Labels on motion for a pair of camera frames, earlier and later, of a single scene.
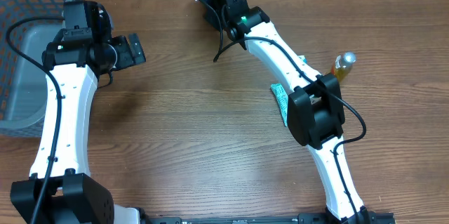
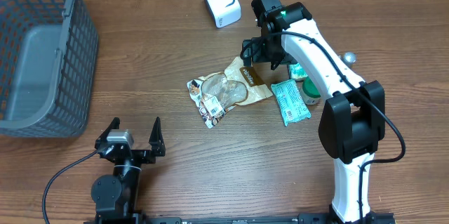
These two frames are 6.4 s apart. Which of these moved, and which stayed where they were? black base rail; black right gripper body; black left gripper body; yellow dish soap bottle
Moved: black right gripper body; black left gripper body
Stayed: yellow dish soap bottle; black base rail
